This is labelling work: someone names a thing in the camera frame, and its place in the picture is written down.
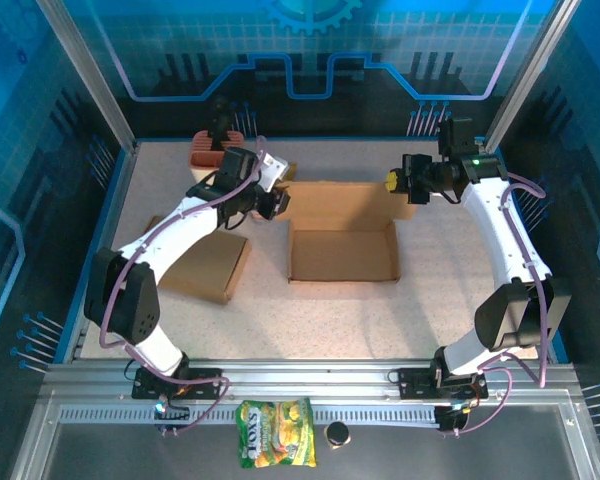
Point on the slotted aluminium strip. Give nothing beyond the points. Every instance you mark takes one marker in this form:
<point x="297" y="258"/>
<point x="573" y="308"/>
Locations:
<point x="105" y="414"/>

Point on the black controller box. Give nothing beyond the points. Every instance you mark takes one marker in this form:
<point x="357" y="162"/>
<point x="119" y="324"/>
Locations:
<point x="450" y="420"/>
<point x="172" y="412"/>

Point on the brown cardboard box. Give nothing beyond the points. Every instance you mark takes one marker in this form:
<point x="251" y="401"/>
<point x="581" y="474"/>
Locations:
<point x="340" y="255"/>
<point x="215" y="270"/>

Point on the aluminium frame post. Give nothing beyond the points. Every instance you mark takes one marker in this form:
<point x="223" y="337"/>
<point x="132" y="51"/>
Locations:
<point x="90" y="75"/>
<point x="530" y="75"/>

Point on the aluminium frame rail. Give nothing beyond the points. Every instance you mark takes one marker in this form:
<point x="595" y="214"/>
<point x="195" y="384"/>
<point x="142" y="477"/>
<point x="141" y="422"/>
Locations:
<point x="305" y="380"/>

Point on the green candy bag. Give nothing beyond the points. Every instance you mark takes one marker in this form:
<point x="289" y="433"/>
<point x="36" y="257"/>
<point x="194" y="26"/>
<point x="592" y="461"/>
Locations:
<point x="275" y="432"/>

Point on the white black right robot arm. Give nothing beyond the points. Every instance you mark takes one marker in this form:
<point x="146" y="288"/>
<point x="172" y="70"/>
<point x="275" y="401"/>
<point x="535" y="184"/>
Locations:
<point x="505" y="235"/>

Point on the yellow snack bag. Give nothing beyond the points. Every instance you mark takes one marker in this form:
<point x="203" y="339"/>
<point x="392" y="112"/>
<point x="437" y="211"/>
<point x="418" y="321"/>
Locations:
<point x="292" y="172"/>

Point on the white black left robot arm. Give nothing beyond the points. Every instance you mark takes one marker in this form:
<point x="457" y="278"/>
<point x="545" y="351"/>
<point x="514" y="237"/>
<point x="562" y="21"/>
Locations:
<point x="180" y="230"/>

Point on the cream knife block pink top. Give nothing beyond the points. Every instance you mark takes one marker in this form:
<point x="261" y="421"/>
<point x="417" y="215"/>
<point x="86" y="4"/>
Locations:
<point x="202" y="150"/>

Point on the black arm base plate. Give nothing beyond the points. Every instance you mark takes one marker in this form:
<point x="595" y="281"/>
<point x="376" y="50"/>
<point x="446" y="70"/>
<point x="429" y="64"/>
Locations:
<point x="145" y="392"/>
<point x="412" y="385"/>

